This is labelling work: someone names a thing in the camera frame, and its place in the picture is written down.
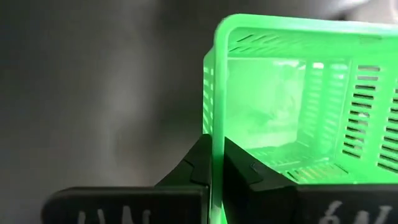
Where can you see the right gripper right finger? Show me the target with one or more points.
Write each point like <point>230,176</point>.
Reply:
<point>311,205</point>

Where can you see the wide green slotted basket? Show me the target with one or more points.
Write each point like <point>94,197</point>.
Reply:
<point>264,102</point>

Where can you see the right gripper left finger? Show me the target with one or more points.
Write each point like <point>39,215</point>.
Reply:
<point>124,205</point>

